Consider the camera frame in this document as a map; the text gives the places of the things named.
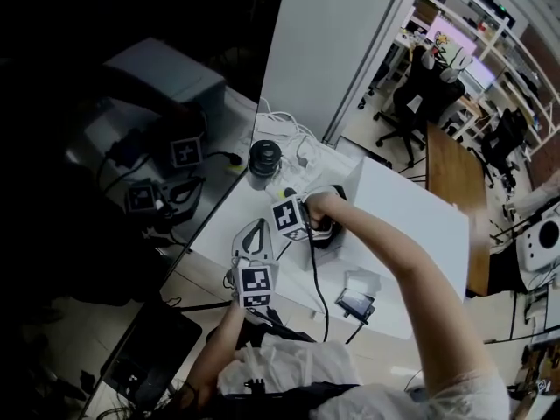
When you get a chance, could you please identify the tangle of white cables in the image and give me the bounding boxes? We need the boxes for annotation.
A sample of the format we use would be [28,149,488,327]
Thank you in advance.
[255,109,338,179]

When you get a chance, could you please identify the person's white shirt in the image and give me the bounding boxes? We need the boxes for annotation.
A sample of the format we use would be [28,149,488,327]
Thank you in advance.
[217,337,511,420]

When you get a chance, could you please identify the white shelf rack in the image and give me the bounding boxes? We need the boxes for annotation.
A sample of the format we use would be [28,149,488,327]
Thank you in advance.
[415,0,560,148]

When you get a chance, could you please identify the white pod backpack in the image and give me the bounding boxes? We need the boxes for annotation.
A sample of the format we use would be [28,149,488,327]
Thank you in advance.
[514,217,560,274]

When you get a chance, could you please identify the brown wooden table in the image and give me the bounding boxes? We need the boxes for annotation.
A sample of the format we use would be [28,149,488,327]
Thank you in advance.
[425,122,492,298]

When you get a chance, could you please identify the white printed bag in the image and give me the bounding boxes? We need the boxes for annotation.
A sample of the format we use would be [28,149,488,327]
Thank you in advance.
[430,32,473,72]

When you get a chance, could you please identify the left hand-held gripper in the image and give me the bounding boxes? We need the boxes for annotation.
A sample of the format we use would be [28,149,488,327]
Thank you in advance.
[225,217,282,311]

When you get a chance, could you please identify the black office chair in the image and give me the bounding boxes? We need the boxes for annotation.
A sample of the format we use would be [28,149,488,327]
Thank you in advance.
[374,44,467,168]
[467,106,538,190]

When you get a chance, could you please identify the small screen device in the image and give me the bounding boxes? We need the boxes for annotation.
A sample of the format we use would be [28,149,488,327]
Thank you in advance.
[334,284,378,325]

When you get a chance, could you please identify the white power strip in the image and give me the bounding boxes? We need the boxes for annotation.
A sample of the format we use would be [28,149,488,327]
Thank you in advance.
[264,155,329,200]

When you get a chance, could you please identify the person's right forearm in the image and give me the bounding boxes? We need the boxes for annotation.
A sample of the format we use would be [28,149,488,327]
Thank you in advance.
[332,197,443,297]

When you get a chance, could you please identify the grey partition panel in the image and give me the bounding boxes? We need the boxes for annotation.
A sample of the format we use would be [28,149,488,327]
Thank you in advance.
[259,0,417,148]

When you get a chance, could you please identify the black tripod stand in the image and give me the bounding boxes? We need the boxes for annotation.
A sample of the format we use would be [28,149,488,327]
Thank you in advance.
[488,206,560,247]

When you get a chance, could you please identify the black bag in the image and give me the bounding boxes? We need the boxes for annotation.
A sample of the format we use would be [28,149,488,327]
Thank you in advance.
[99,302,203,413]

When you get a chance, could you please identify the grey flat box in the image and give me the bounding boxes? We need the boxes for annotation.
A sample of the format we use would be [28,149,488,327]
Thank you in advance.
[343,268,382,298]

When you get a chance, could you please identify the pink lit monitor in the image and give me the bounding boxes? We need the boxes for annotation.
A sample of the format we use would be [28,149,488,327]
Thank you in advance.
[426,19,496,94]

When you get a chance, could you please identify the black chest mount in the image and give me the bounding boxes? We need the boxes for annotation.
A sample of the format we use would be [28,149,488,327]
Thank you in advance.
[220,377,351,420]

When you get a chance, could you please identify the person's left forearm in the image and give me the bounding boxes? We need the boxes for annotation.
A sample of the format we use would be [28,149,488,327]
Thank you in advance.
[191,304,247,404]

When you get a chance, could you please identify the large black display screen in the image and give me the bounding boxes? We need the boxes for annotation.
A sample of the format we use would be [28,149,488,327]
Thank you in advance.
[0,0,288,420]

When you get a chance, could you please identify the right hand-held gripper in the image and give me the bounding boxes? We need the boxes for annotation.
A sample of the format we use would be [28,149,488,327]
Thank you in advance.
[269,192,339,252]

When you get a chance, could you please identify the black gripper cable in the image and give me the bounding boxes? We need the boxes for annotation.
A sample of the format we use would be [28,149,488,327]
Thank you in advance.
[305,223,330,344]

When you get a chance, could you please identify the black cylindrical bottle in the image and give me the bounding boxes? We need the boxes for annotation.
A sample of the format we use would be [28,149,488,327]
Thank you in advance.
[248,138,284,191]

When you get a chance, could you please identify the person's right hand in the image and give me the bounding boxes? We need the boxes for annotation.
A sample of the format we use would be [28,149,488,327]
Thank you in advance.
[304,192,346,232]

